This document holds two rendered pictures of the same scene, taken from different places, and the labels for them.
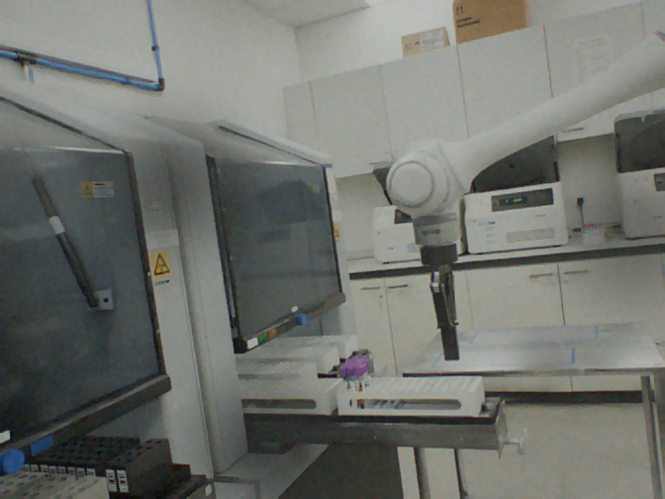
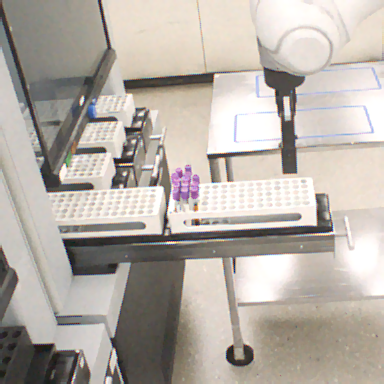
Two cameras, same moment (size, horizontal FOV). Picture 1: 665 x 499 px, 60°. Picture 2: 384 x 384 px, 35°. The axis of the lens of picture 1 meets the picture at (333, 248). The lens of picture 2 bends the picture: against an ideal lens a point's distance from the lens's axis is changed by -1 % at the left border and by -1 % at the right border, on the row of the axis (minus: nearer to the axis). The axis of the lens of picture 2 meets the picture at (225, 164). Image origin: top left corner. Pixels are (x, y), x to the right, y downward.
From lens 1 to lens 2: 0.50 m
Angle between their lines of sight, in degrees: 35
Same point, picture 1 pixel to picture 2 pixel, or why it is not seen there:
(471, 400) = (312, 213)
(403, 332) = (122, 17)
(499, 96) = not seen: outside the picture
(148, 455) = (16, 356)
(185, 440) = (32, 310)
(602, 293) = not seen: outside the picture
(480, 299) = not seen: outside the picture
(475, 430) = (315, 238)
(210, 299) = (17, 148)
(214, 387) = (39, 239)
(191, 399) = (27, 268)
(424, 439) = (264, 249)
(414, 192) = (309, 62)
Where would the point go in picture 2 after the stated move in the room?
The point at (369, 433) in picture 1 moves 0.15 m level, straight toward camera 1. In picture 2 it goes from (208, 248) to (234, 296)
